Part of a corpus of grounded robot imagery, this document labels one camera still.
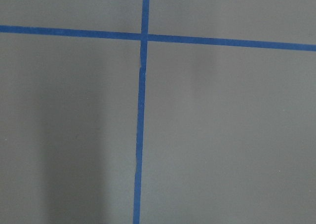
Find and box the long blue tape strip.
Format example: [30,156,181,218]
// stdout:
[133,0,150,224]

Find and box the crossing blue tape strip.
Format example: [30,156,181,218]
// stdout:
[0,25,316,52]

